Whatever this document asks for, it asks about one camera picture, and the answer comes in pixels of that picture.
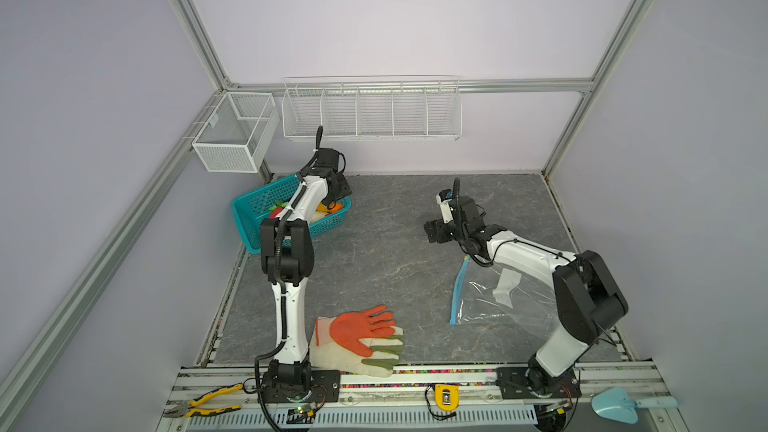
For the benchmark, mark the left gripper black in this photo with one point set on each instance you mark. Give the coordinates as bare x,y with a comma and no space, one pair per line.
346,190

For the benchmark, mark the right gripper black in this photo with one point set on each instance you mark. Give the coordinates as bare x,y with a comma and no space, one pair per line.
436,227

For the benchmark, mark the clear zip top bag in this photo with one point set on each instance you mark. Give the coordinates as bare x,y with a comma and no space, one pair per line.
500,294

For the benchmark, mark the teal plastic basket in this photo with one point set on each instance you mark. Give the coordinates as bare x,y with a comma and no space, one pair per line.
251,209

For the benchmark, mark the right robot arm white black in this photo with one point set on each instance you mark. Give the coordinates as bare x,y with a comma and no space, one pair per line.
570,300

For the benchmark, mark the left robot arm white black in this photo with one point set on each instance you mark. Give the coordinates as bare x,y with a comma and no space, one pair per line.
287,259

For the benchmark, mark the small orange toy carrot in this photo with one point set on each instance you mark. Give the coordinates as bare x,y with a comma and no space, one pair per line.
335,207

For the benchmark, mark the white mesh box basket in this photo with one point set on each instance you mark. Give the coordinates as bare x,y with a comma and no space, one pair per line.
237,133

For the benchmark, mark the green striped work glove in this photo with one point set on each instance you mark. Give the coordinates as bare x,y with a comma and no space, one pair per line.
326,353

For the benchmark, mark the yellow tape measure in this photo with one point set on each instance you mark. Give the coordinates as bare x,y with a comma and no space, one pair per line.
442,401

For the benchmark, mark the teal plastic scoop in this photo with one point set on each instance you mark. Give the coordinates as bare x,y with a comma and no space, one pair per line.
615,404

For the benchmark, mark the yellow black pliers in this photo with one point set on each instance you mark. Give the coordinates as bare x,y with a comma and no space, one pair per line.
195,407

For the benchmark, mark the white wire shelf basket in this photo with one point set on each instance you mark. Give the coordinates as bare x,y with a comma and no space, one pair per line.
366,108

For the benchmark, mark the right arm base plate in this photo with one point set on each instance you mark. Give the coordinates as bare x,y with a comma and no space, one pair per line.
522,382

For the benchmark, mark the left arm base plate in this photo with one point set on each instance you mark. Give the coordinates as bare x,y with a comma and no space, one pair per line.
288,384

